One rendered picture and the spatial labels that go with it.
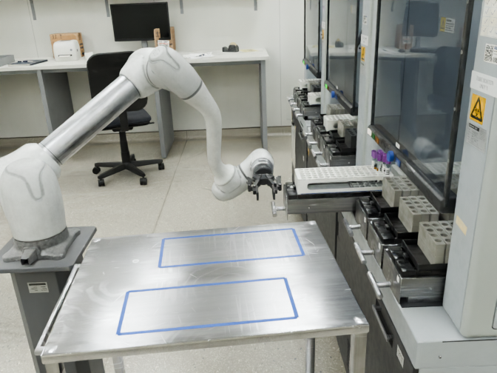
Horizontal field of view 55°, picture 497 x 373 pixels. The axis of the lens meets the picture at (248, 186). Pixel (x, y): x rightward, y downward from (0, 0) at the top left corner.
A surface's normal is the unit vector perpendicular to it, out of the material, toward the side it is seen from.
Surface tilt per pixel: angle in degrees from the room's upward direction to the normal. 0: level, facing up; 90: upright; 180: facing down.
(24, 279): 90
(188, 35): 90
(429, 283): 90
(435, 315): 0
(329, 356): 0
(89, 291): 0
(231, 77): 90
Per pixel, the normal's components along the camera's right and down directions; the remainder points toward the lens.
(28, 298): 0.02, 0.37
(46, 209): 0.77, 0.18
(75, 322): -0.04, -0.93
